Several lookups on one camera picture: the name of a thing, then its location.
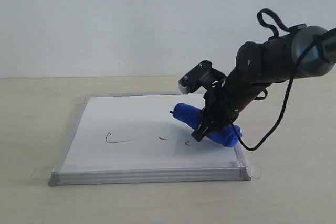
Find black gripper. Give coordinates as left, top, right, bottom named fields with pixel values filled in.
left=191, top=77, right=230, bottom=142

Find black braided cable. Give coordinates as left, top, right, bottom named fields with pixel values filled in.
left=215, top=8, right=336, bottom=151

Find clear tape front right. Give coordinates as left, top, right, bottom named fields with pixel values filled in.
left=232, top=161, right=262, bottom=181

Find clear tape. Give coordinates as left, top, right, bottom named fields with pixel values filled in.
left=71, top=95, right=91, bottom=105
left=232, top=161, right=262, bottom=181
left=29, top=165, right=77, bottom=182

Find clear tape back left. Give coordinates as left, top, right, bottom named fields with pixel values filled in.
left=71, top=95, right=91, bottom=105

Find white board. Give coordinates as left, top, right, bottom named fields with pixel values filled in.
left=48, top=92, right=251, bottom=186

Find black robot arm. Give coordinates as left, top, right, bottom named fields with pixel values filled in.
left=192, top=26, right=335, bottom=142

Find clear tape front left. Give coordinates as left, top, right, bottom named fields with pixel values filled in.
left=29, top=165, right=77, bottom=182

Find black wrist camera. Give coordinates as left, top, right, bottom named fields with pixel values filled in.
left=178, top=60, right=227, bottom=94

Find blue microfibre cloth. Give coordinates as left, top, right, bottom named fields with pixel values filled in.
left=170, top=103, right=239, bottom=147

